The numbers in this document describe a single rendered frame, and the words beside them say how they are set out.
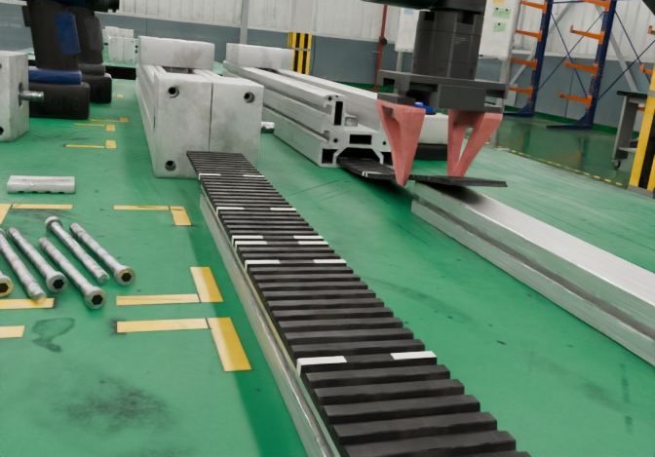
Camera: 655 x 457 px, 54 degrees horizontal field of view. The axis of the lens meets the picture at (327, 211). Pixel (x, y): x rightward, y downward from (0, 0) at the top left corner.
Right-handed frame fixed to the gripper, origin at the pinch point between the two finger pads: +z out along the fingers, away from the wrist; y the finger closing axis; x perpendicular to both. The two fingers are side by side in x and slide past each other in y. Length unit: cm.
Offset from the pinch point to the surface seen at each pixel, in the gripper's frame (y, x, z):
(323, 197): 8.8, -3.6, 3.1
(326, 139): 3.9, -20.0, 0.0
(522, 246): 1.8, 18.3, 0.7
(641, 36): -736, -798, -76
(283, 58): -3, -76, -8
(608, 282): 1.8, 26.3, 0.2
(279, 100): 5.1, -40.9, -2.4
